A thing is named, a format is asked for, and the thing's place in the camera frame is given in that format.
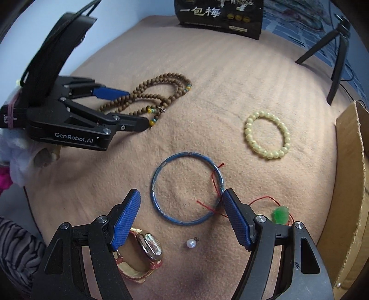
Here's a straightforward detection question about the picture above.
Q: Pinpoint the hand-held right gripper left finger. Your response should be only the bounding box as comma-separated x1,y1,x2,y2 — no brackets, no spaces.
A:
32,189,141,300

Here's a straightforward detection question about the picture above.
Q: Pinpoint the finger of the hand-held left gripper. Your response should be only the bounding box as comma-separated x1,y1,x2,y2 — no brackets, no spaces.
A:
59,76,130,100
61,99,151,134

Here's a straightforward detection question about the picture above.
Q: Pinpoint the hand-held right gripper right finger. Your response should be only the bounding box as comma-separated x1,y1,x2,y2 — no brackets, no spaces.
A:
222,189,336,300

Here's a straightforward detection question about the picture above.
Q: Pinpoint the gold wristwatch red strap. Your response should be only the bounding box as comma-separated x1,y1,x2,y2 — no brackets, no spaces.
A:
115,228,164,284

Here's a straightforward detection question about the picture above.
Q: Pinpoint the blue bangle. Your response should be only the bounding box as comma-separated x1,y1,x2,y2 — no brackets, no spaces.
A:
151,151,225,225

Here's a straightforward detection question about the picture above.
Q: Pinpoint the green pendant red string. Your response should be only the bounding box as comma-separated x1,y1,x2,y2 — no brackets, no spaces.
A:
197,162,295,227

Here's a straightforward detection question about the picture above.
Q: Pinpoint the brown wooden bead necklace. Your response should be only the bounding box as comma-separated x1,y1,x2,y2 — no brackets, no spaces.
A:
99,73,193,127

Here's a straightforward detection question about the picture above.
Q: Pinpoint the pale yellow bead bracelet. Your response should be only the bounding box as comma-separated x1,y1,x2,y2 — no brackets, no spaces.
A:
245,111,291,159

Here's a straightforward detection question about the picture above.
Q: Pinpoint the cardboard box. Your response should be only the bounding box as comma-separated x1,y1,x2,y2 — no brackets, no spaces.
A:
317,99,369,289

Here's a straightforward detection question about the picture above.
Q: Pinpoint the person's left forearm white sleeve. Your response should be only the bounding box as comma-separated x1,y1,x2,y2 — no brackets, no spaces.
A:
0,127,39,186

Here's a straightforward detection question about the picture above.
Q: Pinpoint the person's left hand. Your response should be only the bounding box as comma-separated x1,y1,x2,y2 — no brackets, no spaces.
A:
32,144,62,169

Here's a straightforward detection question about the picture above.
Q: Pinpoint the pink cloth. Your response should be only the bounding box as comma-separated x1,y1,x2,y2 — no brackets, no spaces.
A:
0,169,12,197

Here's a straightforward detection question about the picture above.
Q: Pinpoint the striped grey clothing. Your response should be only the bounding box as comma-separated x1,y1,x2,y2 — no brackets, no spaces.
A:
0,216,47,300

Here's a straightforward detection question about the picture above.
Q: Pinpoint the black printed bag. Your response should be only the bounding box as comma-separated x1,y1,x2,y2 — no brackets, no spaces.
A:
174,0,263,40

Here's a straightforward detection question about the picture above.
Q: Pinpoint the blue patterned bedsheet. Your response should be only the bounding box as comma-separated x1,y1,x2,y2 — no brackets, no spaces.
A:
261,0,369,99

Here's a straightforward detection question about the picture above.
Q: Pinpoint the black tripod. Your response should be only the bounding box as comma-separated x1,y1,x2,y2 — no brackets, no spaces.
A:
295,13,352,106

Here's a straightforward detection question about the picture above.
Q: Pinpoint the black power cable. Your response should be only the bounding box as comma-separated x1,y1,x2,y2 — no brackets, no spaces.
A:
340,65,369,108

